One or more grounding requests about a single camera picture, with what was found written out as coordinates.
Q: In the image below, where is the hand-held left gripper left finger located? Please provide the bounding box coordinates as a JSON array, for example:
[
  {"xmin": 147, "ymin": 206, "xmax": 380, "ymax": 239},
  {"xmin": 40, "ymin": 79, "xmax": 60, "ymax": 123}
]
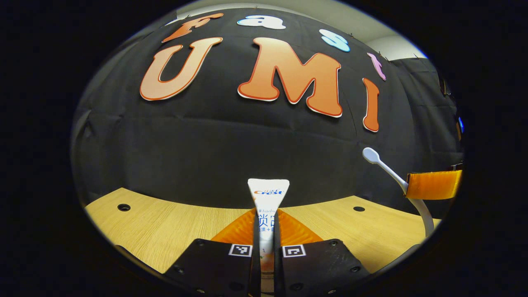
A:
[{"xmin": 163, "ymin": 208, "xmax": 262, "ymax": 297}]

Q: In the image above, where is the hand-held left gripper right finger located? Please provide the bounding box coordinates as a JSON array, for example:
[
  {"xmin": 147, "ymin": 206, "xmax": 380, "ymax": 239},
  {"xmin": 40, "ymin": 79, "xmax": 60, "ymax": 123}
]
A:
[{"xmin": 273, "ymin": 208, "xmax": 372, "ymax": 297}]

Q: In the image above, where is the black backdrop cloth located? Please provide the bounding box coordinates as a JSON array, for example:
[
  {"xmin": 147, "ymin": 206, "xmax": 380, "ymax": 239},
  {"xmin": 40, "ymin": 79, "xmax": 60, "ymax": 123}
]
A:
[{"xmin": 70, "ymin": 7, "xmax": 466, "ymax": 219}]

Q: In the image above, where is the white toothpaste tube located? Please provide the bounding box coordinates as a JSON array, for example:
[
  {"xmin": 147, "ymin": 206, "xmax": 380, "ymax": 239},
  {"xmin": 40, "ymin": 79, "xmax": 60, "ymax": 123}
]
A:
[{"xmin": 247, "ymin": 179, "xmax": 290, "ymax": 296}]

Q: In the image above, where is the white toothbrush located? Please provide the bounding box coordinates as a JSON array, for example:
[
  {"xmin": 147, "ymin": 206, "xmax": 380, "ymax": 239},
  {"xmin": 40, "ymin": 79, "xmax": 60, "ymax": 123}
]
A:
[{"xmin": 362, "ymin": 147, "xmax": 435, "ymax": 238}]

